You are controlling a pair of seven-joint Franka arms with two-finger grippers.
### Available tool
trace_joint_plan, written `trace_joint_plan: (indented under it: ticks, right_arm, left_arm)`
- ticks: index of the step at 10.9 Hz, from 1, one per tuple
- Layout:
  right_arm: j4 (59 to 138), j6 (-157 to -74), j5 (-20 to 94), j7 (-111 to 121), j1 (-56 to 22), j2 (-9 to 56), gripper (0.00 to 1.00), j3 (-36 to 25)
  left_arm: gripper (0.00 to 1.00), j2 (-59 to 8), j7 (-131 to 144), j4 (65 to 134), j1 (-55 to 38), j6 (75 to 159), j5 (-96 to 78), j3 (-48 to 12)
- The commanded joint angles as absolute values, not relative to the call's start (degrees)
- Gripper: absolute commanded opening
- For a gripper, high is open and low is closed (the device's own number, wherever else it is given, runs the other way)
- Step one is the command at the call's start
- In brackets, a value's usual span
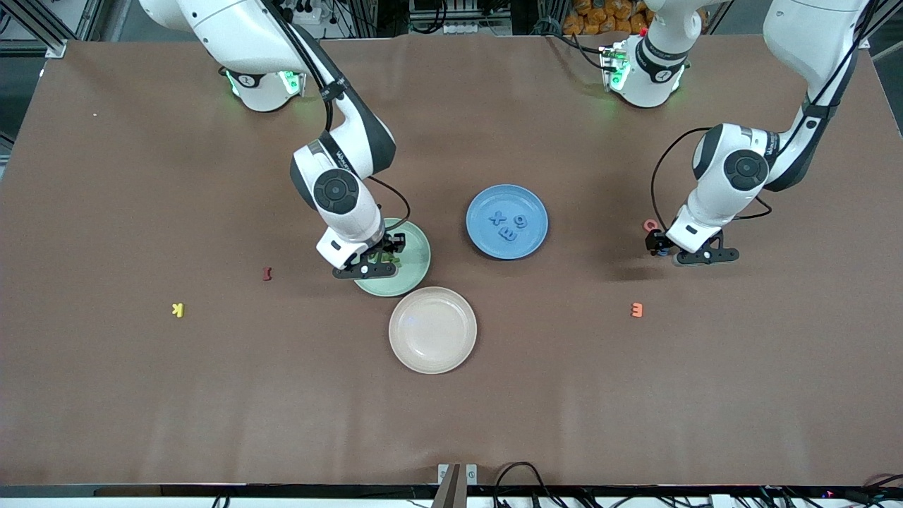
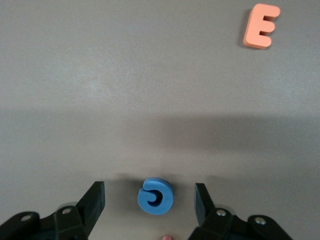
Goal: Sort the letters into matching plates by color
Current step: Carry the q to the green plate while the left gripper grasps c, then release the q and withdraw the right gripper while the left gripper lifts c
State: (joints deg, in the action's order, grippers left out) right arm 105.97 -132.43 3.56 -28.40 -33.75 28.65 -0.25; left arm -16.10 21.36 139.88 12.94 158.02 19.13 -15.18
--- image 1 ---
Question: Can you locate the light green plate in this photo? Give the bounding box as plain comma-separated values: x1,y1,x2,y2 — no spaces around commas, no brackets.
353,217,432,298

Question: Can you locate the pale beige plate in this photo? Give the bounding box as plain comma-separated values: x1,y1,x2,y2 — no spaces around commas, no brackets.
388,286,478,375

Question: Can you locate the blue plate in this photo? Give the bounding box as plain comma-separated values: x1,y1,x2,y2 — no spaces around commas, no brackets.
466,184,550,260

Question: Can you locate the brown table cover sheet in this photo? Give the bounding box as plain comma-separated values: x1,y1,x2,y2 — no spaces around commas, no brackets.
0,34,903,488

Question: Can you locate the orange packets pile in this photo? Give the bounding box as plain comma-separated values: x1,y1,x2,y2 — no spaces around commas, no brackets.
564,0,651,36

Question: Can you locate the white power strip with plugs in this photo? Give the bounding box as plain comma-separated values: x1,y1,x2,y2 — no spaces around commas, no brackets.
286,0,324,26

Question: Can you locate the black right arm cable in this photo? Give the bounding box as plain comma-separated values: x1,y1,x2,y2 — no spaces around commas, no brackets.
265,0,411,234

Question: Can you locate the grey metal mount bracket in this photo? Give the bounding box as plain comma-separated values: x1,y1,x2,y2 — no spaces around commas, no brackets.
437,464,478,508

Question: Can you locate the black looped cable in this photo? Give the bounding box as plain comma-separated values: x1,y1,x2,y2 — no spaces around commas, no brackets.
492,462,565,508

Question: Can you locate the aluminium frame strut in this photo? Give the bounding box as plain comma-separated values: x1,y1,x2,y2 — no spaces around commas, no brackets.
0,0,69,59
857,0,903,50

